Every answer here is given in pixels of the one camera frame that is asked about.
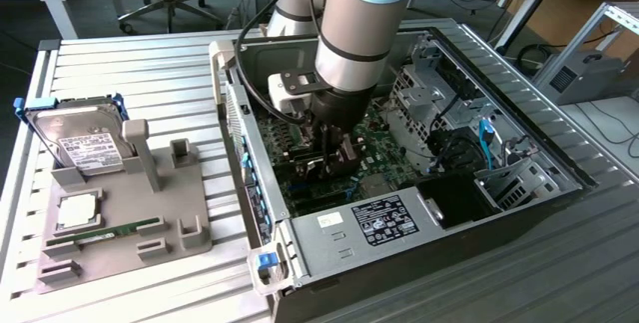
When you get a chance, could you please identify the aluminium profile frame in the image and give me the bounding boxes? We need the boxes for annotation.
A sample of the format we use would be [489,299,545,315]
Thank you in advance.
[531,0,639,94]

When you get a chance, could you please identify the green RAM stick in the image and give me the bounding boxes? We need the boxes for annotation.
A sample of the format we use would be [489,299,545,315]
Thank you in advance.
[47,221,164,248]

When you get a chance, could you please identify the silver chipset heatsink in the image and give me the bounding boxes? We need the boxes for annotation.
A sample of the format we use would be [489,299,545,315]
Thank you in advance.
[361,175,395,197]

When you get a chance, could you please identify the black SATA wire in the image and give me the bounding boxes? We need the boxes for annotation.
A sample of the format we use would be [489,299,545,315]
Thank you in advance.
[427,85,465,174]

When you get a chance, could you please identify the black tripod pole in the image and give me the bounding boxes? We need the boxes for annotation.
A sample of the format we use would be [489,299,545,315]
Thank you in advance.
[493,0,571,55]

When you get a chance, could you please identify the coiled black cable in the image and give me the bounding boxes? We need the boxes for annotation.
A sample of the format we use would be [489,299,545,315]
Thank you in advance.
[515,43,556,76]

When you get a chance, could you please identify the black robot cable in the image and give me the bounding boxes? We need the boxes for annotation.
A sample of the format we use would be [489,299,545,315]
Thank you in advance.
[232,0,320,126]

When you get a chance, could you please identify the blue case latch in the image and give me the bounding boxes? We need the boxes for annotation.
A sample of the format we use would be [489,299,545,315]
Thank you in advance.
[253,251,279,272]

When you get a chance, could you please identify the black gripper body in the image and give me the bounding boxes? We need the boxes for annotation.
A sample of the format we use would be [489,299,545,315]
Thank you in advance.
[308,84,379,141]

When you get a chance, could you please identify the metal drive cage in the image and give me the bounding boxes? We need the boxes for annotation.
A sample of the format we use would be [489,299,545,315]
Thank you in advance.
[383,63,483,159]

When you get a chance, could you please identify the grey power supply unit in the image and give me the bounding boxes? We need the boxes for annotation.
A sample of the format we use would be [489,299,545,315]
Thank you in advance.
[279,187,445,287]

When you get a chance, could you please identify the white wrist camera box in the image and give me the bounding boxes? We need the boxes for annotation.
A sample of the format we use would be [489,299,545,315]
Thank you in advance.
[267,70,325,117]

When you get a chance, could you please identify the green Dell motherboard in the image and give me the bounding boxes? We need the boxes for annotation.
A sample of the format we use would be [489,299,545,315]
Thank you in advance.
[253,90,419,219]

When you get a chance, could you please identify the metal disk bay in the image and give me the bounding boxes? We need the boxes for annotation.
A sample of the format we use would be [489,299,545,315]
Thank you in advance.
[472,156,549,214]

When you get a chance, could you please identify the grey parts rack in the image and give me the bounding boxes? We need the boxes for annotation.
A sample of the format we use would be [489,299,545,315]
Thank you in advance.
[37,119,216,296]

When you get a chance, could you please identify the open black PC case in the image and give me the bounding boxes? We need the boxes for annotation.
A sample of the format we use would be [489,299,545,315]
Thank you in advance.
[208,25,600,323]

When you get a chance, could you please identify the blue disk caddy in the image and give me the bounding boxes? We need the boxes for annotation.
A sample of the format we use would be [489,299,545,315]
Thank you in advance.
[12,92,132,170]

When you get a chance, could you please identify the black office chair base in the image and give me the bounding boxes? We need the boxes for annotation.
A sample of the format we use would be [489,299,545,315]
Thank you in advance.
[117,0,225,35]

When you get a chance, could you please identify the black expansion slot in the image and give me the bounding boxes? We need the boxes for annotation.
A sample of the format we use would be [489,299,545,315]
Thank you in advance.
[293,201,353,216]
[291,189,351,206]

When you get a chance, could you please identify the silver CPU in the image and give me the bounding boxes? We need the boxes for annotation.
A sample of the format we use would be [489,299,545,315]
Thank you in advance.
[56,194,100,227]

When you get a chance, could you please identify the metal slat table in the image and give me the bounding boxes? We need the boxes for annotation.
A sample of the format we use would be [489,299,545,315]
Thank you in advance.
[0,18,639,323]

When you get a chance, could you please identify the blue SATA wire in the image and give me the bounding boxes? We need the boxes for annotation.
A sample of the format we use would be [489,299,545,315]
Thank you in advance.
[477,119,499,171]

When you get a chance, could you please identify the silver hard disk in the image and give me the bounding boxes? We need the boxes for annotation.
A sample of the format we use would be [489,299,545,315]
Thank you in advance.
[27,104,137,178]

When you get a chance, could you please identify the grey computer tower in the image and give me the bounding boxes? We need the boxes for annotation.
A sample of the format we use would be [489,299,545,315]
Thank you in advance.
[541,49,630,106]

